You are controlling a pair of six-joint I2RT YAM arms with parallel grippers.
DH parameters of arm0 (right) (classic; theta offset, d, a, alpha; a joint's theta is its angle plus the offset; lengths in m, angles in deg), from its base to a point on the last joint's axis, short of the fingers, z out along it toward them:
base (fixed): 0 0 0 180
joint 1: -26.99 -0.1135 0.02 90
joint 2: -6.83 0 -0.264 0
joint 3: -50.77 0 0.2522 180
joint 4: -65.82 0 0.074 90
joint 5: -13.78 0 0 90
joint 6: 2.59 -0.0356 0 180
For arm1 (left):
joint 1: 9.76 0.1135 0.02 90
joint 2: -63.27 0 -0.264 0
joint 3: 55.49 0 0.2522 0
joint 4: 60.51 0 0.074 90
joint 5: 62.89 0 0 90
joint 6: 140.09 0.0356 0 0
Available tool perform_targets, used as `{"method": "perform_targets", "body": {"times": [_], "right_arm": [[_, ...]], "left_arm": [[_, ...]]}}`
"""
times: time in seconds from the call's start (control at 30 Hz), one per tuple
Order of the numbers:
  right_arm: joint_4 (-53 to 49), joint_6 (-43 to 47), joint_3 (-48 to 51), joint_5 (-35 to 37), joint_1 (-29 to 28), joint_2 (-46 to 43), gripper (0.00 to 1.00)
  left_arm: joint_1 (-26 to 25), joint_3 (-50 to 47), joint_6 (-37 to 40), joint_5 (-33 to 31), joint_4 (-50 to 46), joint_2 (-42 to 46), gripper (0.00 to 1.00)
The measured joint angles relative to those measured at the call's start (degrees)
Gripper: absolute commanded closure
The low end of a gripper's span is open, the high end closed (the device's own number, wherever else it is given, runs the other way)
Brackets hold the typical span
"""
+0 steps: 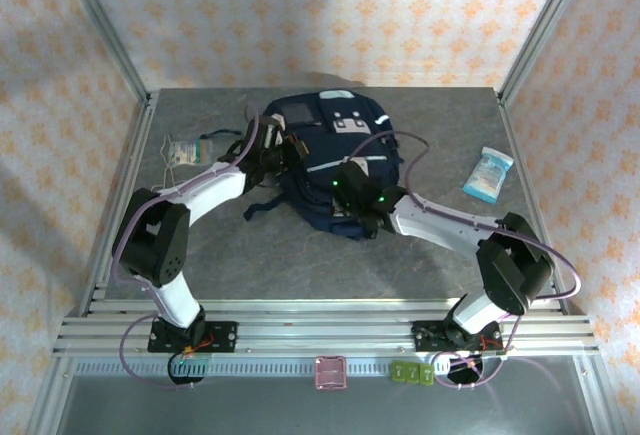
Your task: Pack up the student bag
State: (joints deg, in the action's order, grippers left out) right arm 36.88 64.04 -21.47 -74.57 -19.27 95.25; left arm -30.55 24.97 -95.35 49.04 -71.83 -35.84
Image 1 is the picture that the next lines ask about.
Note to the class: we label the navy blue student backpack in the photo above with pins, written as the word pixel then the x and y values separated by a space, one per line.
pixel 320 190

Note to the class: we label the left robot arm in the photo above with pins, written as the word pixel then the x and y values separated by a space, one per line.
pixel 215 187

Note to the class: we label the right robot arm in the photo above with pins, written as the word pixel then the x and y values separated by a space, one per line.
pixel 430 225

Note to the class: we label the blue white tissue pack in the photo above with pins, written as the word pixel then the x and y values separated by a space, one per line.
pixel 487 175

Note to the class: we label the clear gauze packet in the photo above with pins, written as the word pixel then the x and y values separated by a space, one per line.
pixel 192 151

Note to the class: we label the pink square tag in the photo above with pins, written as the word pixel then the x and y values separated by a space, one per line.
pixel 330 373

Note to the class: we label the small green circuit board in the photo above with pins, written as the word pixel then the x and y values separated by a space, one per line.
pixel 192 361

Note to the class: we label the grey metal base sheet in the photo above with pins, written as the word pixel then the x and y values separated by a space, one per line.
pixel 300 410

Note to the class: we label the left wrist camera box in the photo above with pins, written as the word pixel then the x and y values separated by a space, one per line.
pixel 273 130

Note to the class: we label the aluminium table side rail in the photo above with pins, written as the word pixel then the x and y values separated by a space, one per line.
pixel 129 170
pixel 527 180

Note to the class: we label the aluminium mounting rail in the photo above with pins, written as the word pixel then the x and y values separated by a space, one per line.
pixel 325 335

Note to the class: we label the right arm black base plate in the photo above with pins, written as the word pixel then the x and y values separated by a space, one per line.
pixel 425 337

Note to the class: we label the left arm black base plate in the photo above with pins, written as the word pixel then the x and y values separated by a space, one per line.
pixel 222 337

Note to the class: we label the short aluminium frame post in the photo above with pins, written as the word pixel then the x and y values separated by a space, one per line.
pixel 49 400
pixel 596 400

